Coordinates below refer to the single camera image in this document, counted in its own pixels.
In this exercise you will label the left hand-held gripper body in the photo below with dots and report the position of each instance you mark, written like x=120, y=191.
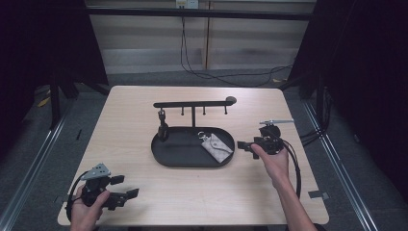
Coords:
x=96, y=191

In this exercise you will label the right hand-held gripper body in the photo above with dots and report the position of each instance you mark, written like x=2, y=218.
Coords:
x=271, y=141

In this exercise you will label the grey key pouch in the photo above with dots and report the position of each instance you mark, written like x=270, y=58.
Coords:
x=216, y=149

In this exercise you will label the black key rack with tray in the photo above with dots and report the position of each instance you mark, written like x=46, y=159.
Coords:
x=189, y=150

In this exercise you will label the black car key fob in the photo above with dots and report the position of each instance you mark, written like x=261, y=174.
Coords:
x=163, y=130

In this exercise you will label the person's right hand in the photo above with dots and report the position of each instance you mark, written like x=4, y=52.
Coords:
x=275, y=166

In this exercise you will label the person's left hand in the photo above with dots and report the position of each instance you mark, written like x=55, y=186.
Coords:
x=85, y=215

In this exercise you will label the grey tape strip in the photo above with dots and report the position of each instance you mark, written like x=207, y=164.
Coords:
x=319, y=194
x=61, y=199

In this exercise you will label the black stand leg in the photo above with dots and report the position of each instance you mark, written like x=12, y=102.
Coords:
x=55, y=102

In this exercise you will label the yellow floor tape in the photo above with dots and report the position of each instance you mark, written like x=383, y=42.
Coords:
x=44, y=102

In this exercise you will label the dark curtain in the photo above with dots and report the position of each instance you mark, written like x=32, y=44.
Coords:
x=41, y=48
x=365, y=80

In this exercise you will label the black horizontal bar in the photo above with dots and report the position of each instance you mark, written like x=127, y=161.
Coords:
x=192, y=13

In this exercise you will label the metal floor rail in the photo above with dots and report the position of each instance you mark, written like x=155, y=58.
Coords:
x=32, y=166
x=340, y=166

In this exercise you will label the white wall socket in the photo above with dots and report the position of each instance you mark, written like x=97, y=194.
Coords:
x=187, y=3

